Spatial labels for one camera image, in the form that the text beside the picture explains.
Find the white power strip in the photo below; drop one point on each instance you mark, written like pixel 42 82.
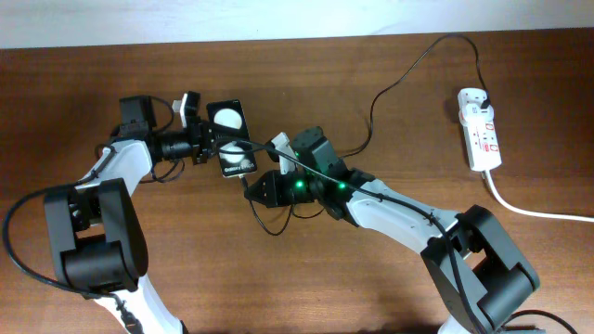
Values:
pixel 480 138

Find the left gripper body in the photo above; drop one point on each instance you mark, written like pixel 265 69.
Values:
pixel 185 143

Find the black Samsung flip phone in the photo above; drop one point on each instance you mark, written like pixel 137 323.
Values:
pixel 236 158

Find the white USB charger adapter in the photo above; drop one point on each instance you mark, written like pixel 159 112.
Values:
pixel 472 104

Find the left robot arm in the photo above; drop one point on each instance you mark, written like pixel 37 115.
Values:
pixel 97 244

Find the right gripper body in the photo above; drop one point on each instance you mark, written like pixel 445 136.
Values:
pixel 300 186

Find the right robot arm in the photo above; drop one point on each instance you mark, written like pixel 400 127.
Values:
pixel 481 275

